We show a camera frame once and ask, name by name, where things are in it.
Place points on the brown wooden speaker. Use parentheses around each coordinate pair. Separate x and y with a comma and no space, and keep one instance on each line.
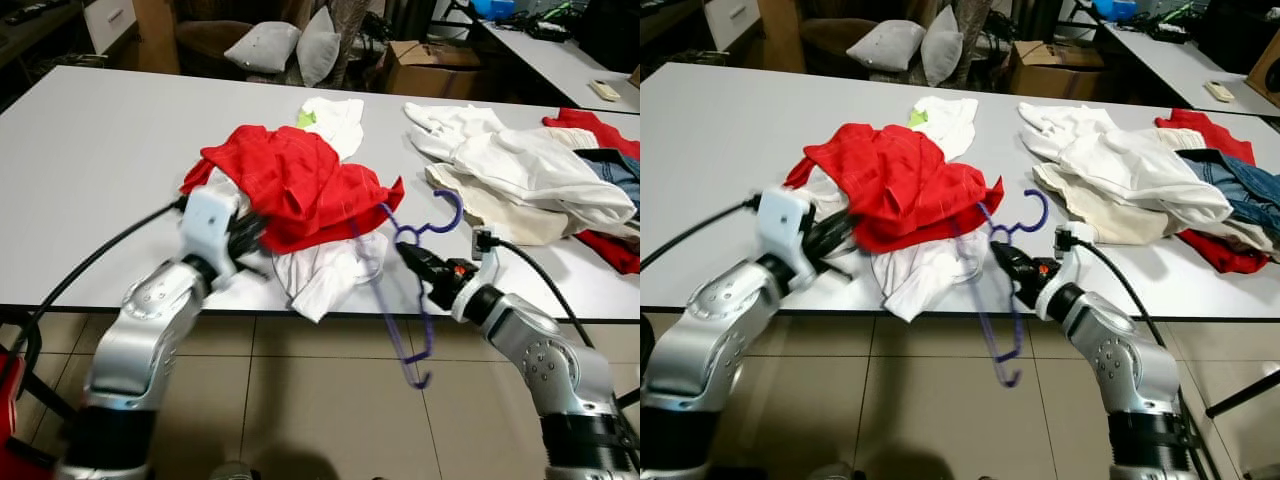
(1268,75)

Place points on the white drawer unit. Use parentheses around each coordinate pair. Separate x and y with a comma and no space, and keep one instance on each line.
(110,20)
(730,20)

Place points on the black folding table legs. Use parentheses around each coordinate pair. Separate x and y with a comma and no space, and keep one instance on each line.
(630,397)
(1245,405)

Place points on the small beige block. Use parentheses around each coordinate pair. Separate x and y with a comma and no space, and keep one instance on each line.
(605,91)
(1220,91)

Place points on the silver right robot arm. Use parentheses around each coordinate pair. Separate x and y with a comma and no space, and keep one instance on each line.
(1120,350)
(540,350)

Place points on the blue plastic object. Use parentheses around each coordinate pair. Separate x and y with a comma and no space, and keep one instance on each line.
(492,9)
(1115,9)

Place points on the white garment green tag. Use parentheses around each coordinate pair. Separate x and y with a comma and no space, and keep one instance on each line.
(950,125)
(340,125)

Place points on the red short-sleeved shirt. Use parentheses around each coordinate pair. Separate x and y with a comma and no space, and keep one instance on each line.
(290,180)
(890,180)

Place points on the purple plastic hanger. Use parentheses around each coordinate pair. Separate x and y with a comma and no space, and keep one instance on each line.
(427,335)
(1018,335)

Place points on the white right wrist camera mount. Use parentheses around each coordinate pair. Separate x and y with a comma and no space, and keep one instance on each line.
(1075,265)
(488,270)

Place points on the beige garment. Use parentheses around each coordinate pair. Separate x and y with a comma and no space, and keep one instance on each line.
(1100,222)
(500,225)

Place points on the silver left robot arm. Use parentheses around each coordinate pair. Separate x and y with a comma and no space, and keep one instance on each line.
(150,330)
(720,330)

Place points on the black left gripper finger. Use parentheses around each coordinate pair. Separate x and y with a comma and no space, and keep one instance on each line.
(258,234)
(842,232)

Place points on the large white garment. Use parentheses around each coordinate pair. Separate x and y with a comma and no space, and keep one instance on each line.
(1130,165)
(520,165)

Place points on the brown cardboard box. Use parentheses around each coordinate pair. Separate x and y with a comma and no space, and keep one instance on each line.
(1055,75)
(430,75)

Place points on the red garment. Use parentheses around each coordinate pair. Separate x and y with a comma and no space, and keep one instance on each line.
(1200,128)
(590,125)
(1220,255)
(615,255)

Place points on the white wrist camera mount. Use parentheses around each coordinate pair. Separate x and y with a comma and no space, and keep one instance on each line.
(488,270)
(208,225)
(785,222)
(1075,265)

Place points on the brown armchair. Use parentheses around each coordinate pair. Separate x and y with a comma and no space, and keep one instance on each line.
(205,40)
(825,40)

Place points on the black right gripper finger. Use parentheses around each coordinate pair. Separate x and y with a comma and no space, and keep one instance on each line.
(420,272)
(1010,254)
(1008,270)
(422,256)

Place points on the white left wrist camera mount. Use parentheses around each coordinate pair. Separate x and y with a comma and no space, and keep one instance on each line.
(208,225)
(785,222)

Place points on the grey pillow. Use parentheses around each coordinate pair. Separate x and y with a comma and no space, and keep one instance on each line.
(318,50)
(942,50)
(262,48)
(885,45)

